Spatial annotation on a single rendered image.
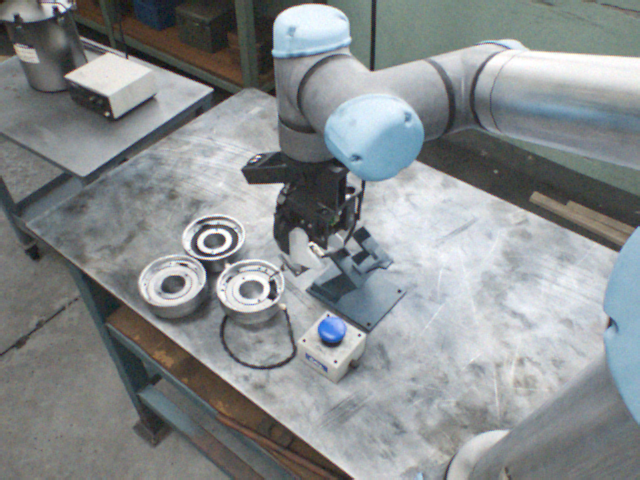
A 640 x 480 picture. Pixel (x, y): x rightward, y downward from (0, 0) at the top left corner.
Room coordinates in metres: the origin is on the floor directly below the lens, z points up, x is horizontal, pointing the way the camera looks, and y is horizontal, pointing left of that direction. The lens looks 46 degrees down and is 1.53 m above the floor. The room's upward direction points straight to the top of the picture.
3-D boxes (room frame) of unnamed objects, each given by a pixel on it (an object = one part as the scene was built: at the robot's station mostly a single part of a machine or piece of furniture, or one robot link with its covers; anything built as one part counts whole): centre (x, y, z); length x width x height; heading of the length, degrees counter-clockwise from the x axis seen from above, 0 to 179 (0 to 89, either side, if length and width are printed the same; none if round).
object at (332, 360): (0.46, -0.02, 0.82); 0.08 x 0.07 x 0.05; 52
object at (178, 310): (0.58, 0.23, 0.82); 0.10 x 0.10 x 0.04
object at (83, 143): (1.39, 0.68, 0.34); 0.67 x 0.46 x 0.68; 56
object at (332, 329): (0.47, -0.02, 0.85); 0.04 x 0.04 x 0.05
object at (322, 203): (0.53, 0.00, 1.07); 0.09 x 0.08 x 0.12; 51
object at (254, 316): (0.57, 0.10, 0.82); 0.10 x 0.10 x 0.04
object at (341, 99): (0.45, -0.05, 1.23); 0.11 x 0.11 x 0.08; 26
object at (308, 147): (0.54, 0.01, 1.15); 0.08 x 0.08 x 0.05
